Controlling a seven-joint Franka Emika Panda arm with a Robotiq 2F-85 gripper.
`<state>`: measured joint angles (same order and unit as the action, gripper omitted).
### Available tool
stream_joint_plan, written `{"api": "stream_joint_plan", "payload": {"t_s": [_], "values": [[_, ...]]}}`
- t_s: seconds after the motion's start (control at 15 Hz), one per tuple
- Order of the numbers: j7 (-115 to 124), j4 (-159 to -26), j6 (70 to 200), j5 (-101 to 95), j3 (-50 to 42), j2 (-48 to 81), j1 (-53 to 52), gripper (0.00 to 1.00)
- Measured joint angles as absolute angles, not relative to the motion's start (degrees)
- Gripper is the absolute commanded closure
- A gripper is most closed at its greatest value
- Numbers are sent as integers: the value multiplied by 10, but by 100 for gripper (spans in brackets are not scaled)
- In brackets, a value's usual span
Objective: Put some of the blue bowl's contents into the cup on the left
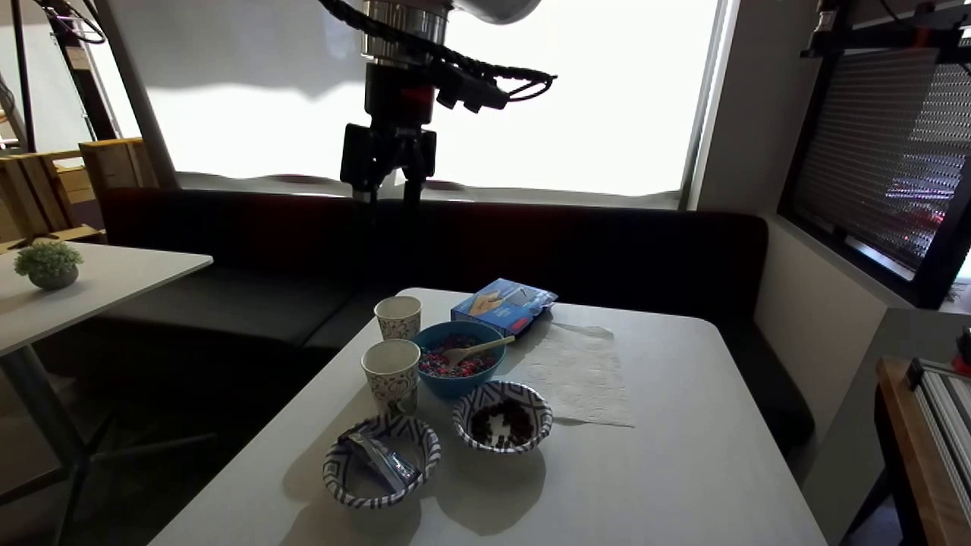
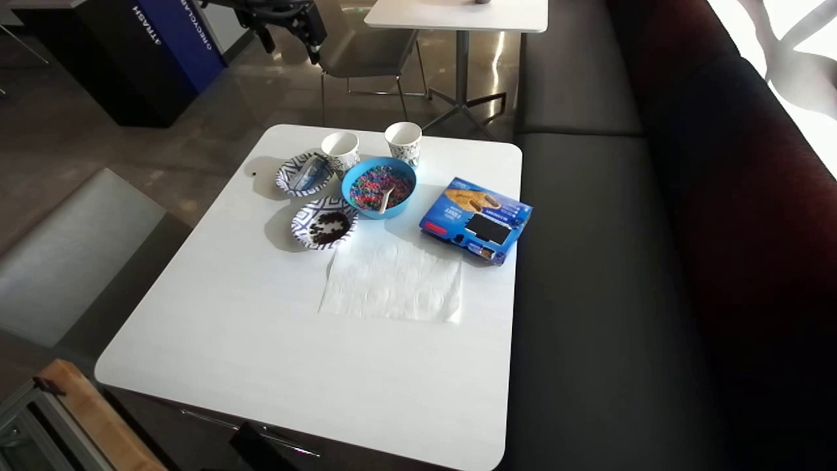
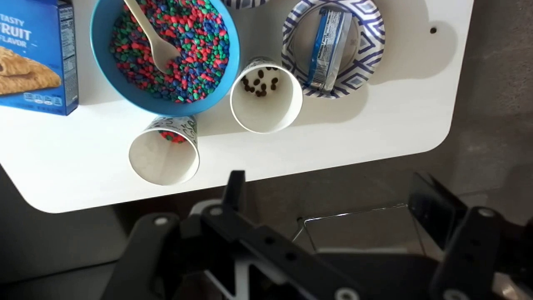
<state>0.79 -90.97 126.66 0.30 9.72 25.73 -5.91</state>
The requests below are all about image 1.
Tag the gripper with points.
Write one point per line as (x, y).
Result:
(394, 148)

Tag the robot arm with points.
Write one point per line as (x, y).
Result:
(402, 26)

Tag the patterned paper cup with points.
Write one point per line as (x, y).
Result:
(391, 375)
(397, 317)

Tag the blue bowl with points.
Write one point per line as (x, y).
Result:
(459, 383)

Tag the patterned bowl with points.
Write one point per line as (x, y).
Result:
(502, 394)
(345, 478)

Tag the blue cardboard box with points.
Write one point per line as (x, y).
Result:
(497, 307)

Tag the red and blue candies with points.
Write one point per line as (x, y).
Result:
(436, 365)

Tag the wooden spoon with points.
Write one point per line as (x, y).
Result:
(476, 349)

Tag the black sofa bench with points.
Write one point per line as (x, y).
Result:
(576, 250)

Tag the large bright window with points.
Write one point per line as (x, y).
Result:
(607, 91)

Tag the dark raisins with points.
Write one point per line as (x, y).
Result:
(502, 426)

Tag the silver foil wrapper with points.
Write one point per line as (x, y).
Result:
(383, 459)

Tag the white paper towel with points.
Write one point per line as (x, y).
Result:
(580, 379)

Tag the white side table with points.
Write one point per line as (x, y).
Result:
(114, 277)

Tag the stand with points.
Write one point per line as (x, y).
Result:
(80, 76)

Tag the stack of wooden crates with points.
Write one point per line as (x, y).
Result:
(45, 186)

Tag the small potted plant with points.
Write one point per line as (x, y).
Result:
(47, 262)

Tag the window with blinds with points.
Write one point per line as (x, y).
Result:
(880, 159)

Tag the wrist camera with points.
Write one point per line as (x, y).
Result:
(472, 89)

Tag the black metal frame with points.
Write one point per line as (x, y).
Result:
(880, 34)

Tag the wooden bench with metal rail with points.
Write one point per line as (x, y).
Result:
(929, 447)

